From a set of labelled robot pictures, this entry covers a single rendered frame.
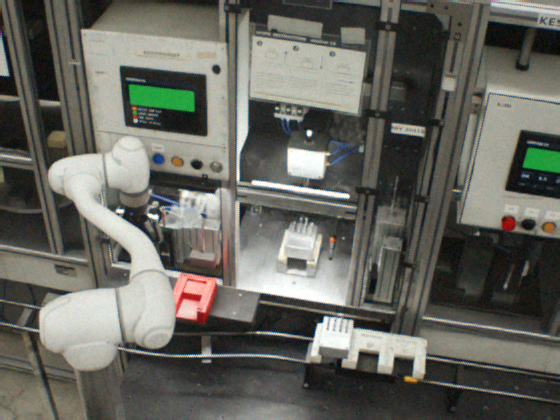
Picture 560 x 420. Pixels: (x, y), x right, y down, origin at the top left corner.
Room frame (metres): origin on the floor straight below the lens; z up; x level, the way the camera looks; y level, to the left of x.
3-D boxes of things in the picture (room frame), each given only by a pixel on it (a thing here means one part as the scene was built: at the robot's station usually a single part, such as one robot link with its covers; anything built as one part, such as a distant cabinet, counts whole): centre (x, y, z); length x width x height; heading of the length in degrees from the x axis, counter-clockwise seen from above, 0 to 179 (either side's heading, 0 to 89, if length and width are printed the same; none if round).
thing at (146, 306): (1.20, 0.28, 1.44); 0.18 x 0.14 x 0.13; 14
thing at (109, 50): (1.95, 0.32, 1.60); 0.42 x 0.29 x 0.46; 80
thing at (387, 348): (1.58, -0.33, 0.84); 0.36 x 0.14 x 0.10; 80
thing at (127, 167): (1.74, 0.42, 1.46); 0.13 x 0.11 x 0.16; 104
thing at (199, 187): (1.81, 0.34, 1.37); 0.36 x 0.04 x 0.04; 80
